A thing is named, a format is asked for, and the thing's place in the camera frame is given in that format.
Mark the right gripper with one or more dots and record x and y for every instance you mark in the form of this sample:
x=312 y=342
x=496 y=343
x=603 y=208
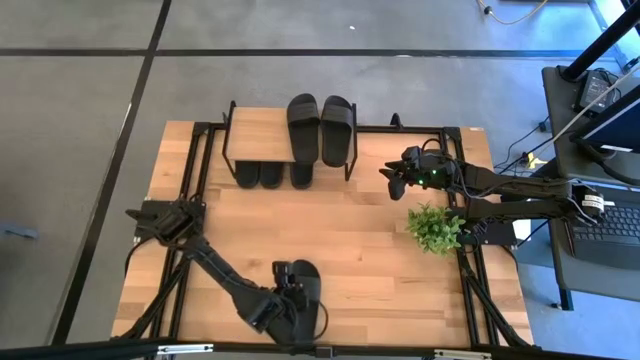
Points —
x=430 y=170

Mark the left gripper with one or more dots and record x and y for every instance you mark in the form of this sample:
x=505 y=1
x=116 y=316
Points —
x=292 y=295

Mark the black rubber slide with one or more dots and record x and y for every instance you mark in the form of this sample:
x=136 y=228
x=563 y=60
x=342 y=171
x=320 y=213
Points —
x=303 y=130
x=272 y=176
x=336 y=132
x=311 y=280

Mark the large grey cylindrical appliance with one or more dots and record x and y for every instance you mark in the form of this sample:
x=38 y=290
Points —
x=247 y=175

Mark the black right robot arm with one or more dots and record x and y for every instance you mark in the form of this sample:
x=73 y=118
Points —
x=520 y=187

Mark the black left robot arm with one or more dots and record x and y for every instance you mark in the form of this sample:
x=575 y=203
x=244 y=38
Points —
x=225 y=280

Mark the black clamp knob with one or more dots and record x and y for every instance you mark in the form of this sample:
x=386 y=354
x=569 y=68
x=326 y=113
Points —
x=396 y=121

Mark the green potted plant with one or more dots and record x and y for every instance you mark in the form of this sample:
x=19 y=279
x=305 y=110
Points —
x=435 y=230

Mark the yellow tag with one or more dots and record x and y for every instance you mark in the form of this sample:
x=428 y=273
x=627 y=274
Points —
x=535 y=161

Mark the grey side desk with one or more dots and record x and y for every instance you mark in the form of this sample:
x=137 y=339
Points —
x=560 y=140

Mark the black power adapter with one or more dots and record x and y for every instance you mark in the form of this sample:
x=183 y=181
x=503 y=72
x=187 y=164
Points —
x=592 y=90

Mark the black laptop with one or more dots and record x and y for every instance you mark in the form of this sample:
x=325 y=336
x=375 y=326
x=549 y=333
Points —
x=610 y=230

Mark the black monitor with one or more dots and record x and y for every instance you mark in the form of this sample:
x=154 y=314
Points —
x=615 y=125

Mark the black pole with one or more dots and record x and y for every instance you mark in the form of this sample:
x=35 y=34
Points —
x=600 y=45

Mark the black aluminium rig frame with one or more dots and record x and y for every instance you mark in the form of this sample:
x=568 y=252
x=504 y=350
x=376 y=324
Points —
x=425 y=129

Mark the silver metal bracket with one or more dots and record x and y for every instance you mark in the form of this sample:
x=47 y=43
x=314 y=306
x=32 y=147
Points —
x=462 y=354
x=185 y=349

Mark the wooden shelf black metal frame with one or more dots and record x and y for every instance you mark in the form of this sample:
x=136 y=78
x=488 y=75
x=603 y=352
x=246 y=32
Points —
x=260 y=135

